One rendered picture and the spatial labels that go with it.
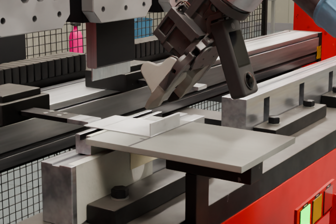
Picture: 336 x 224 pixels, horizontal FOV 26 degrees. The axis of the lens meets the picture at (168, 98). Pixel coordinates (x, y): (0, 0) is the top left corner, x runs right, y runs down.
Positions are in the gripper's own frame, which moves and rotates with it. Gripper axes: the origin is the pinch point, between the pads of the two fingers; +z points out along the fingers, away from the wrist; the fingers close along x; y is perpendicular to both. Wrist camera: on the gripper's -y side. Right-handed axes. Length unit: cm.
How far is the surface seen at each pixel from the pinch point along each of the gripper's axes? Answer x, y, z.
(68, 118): 2.9, 10.5, 14.2
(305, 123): -61, -10, 13
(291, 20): -947, 235, 313
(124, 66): -2.4, 10.2, 2.6
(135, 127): 0.8, 1.1, 6.7
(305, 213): -22.4, -25.7, 7.6
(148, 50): -64, 34, 32
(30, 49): -407, 270, 319
